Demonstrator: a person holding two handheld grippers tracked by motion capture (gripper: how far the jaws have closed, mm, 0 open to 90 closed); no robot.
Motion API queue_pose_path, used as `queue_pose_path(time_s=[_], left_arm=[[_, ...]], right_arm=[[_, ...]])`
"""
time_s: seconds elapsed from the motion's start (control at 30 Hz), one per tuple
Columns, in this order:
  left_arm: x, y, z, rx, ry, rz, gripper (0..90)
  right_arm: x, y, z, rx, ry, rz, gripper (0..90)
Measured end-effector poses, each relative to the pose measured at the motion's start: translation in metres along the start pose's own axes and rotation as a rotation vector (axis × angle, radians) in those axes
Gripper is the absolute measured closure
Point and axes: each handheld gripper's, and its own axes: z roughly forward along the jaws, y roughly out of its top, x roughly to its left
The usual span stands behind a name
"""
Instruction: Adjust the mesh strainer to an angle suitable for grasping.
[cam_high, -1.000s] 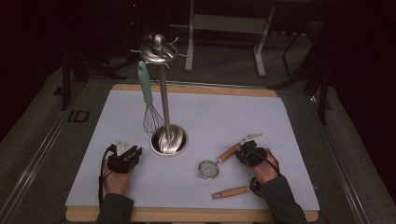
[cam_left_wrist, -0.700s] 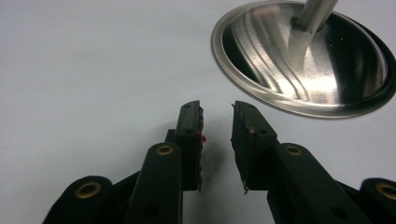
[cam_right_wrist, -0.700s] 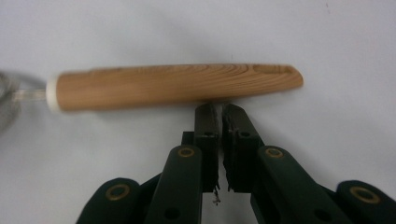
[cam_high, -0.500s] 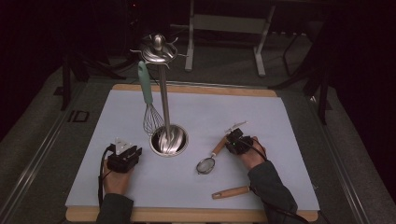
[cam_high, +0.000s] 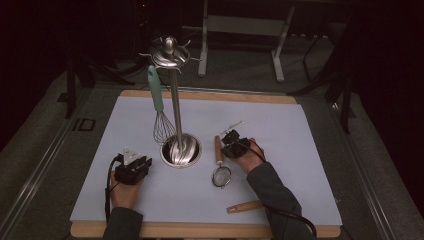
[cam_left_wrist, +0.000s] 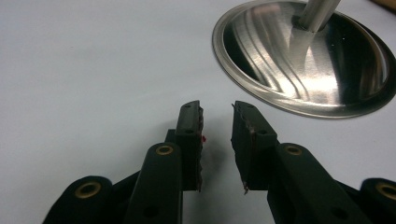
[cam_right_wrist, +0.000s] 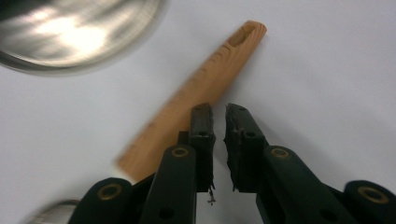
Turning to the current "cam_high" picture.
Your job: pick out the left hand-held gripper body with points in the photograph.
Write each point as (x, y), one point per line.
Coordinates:
(128, 173)

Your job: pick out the floor socket box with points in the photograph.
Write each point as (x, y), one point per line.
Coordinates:
(85, 124)

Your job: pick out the dark metal stand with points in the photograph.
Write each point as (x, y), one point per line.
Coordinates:
(71, 86)
(345, 100)

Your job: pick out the grey metal frame stand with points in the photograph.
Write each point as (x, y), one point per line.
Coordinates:
(246, 26)

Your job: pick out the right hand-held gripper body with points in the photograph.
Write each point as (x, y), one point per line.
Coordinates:
(238, 150)

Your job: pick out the person's right hand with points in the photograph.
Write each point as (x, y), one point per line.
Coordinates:
(250, 161)

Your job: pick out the metal floor rail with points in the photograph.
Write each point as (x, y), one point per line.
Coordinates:
(36, 176)
(363, 173)

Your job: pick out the stainless steel utensil rack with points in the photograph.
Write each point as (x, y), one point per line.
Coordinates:
(175, 100)

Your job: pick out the white table mat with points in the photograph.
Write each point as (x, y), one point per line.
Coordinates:
(266, 113)

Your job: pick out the person's left hand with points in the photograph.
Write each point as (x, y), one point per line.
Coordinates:
(125, 196)

